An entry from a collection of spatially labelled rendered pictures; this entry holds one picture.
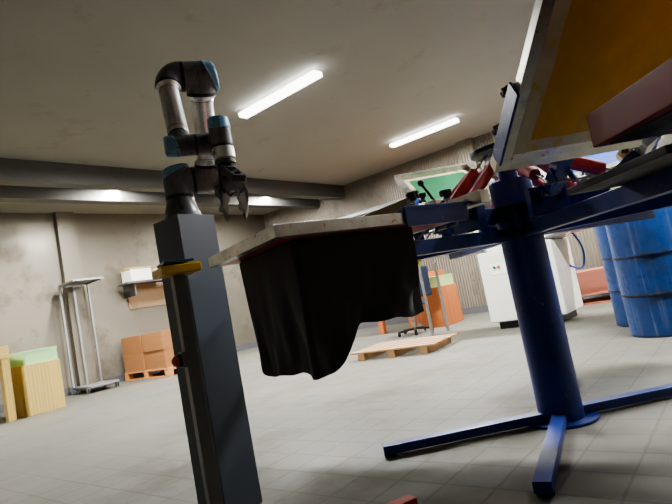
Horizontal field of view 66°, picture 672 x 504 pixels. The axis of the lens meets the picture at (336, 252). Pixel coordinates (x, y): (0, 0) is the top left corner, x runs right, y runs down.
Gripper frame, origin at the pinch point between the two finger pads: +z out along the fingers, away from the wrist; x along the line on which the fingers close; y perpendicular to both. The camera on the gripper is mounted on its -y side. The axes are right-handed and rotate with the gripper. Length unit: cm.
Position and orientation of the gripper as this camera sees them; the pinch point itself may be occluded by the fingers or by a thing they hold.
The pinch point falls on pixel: (237, 216)
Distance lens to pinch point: 176.5
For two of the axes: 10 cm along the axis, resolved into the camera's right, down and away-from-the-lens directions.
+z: 1.8, 9.8, -0.8
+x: -8.3, 1.1, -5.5
